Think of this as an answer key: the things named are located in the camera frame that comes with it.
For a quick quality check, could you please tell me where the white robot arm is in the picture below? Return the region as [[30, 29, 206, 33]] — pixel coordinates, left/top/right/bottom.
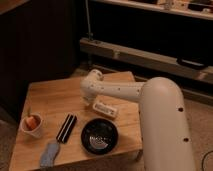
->
[[80, 69, 196, 171]]

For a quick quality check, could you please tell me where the black rectangular case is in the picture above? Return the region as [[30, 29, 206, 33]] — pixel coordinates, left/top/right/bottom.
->
[[56, 114, 77, 144]]

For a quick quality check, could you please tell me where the black round bowl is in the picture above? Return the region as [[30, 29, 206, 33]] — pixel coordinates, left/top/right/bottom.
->
[[81, 118, 118, 155]]

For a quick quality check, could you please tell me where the wooden low table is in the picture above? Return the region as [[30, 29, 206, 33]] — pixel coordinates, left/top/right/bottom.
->
[[9, 77, 142, 171]]

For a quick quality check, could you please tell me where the grey metal beam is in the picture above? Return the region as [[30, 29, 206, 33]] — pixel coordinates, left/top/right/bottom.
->
[[80, 38, 213, 84]]

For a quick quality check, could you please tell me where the orange carrot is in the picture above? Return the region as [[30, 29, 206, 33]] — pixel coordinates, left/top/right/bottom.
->
[[26, 116, 38, 130]]

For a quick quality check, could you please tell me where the white cup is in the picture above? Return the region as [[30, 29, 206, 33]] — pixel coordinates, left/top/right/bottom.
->
[[20, 114, 43, 138]]

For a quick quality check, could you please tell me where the metal vertical pole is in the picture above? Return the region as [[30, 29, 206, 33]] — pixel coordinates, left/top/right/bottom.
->
[[85, 0, 93, 41]]

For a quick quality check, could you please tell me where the blue grey cloth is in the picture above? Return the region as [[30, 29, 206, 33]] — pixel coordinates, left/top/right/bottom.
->
[[39, 141, 60, 168]]

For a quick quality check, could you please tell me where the black device on beam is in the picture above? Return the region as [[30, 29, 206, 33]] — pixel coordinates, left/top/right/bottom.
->
[[176, 58, 208, 70]]

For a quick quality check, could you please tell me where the wooden shelf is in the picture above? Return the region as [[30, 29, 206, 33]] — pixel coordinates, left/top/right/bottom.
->
[[92, 0, 213, 21]]

